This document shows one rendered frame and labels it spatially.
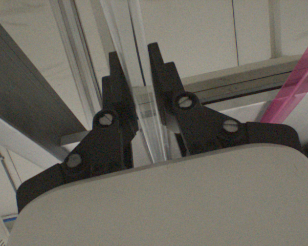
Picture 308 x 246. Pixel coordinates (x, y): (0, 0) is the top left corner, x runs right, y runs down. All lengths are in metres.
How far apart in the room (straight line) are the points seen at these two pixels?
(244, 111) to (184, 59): 1.73
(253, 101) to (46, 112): 0.17
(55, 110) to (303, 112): 0.24
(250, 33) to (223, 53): 0.30
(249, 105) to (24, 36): 2.07
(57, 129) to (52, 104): 0.02
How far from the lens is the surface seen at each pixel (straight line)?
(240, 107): 0.18
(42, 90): 0.18
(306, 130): 0.29
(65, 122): 0.20
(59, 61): 2.01
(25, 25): 2.15
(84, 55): 0.42
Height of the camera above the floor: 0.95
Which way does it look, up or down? 15 degrees up
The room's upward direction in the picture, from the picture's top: 168 degrees clockwise
